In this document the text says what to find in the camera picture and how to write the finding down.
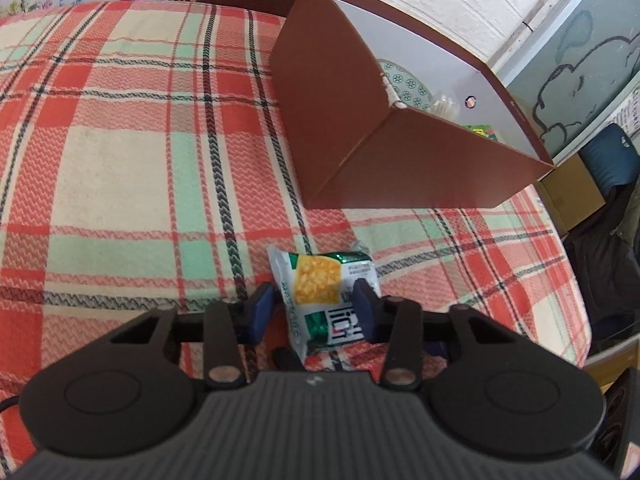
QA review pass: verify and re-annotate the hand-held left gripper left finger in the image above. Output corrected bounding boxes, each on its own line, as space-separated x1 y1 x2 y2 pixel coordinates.
107 282 275 391

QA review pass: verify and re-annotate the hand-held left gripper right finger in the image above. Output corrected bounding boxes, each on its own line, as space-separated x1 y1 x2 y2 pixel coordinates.
351 277 533 392

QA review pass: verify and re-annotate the green and white snack packet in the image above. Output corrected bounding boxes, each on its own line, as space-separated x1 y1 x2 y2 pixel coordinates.
266 241 382 358

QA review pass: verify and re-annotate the brown cardboard box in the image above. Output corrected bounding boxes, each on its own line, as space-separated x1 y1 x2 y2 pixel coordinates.
268 0 557 210

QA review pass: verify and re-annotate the small green box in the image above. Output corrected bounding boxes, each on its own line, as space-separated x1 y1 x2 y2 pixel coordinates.
465 122 503 142

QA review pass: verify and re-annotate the plaid blanket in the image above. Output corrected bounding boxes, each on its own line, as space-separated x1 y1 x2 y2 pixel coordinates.
0 0 593 471

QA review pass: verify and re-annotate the open cardboard carton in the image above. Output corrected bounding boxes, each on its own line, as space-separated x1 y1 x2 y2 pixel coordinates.
537 152 608 238

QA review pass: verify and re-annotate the dark clothing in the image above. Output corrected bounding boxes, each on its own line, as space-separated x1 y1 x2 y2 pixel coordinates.
562 175 640 356

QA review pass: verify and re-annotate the black speaker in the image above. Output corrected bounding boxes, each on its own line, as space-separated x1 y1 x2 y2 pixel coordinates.
600 365 640 480

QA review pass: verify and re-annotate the blue chair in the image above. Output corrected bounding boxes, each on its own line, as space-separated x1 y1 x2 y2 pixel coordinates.
580 122 640 191

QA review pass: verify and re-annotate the printed paper sheet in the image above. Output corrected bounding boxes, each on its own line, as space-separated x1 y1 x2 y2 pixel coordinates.
617 90 640 136

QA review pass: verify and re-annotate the wooden frame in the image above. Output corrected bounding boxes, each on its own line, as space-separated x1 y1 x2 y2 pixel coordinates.
585 332 640 396

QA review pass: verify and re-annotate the white door frame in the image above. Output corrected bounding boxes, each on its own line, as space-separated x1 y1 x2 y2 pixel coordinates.
487 0 621 81

